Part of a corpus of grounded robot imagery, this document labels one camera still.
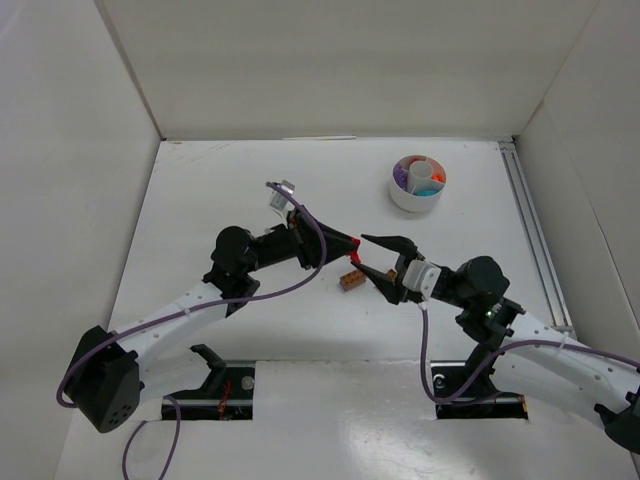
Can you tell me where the brown lego plate studs up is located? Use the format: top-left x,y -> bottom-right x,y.
339,270 -> 367,292

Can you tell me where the long teal lego brick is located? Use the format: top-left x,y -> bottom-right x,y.
414,188 -> 442,197

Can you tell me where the lavender lego brick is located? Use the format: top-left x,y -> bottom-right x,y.
393,162 -> 408,191

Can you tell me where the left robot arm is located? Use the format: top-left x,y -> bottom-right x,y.
56,207 -> 360,433

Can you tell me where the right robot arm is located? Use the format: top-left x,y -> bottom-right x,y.
354,235 -> 639,453

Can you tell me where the white round divided container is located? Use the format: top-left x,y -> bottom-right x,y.
389,155 -> 447,213

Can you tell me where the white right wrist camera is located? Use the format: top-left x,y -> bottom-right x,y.
401,260 -> 442,303

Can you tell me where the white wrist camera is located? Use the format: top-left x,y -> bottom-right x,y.
266,180 -> 295,220
401,260 -> 442,303

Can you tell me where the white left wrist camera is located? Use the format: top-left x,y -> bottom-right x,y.
266,180 -> 295,220

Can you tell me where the aluminium rail on table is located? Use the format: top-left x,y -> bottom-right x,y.
498,140 -> 575,335

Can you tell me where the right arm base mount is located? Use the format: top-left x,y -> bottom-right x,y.
430,361 -> 529,420

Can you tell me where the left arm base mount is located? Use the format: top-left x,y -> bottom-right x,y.
171,344 -> 256,421

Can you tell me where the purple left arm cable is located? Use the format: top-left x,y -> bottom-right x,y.
56,180 -> 329,480

